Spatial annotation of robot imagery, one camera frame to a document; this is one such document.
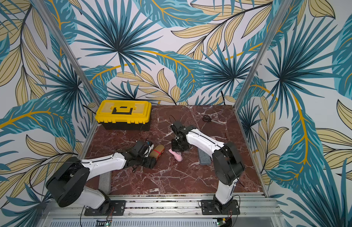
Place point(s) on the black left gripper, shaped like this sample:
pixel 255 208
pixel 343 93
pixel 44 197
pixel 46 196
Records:
pixel 150 163

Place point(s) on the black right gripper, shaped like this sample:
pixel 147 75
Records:
pixel 180 144

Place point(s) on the pink microfibre cloth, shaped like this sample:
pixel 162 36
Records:
pixel 177 155

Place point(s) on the tan round object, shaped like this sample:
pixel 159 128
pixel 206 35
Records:
pixel 157 151

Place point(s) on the grey rectangular block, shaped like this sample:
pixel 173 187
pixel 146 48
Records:
pixel 204 158

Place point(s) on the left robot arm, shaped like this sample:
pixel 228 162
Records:
pixel 68 184

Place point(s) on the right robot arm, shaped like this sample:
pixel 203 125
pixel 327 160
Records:
pixel 227 162

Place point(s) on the yellow black toolbox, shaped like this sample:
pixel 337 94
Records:
pixel 124 115

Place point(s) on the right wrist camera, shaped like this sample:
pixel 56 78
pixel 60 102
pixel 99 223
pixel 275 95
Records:
pixel 177 127

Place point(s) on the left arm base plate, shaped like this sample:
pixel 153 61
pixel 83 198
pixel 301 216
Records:
pixel 109 208

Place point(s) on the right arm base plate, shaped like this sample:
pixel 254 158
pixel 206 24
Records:
pixel 214 207

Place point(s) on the aluminium front rail frame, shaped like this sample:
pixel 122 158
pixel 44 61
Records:
pixel 169 210

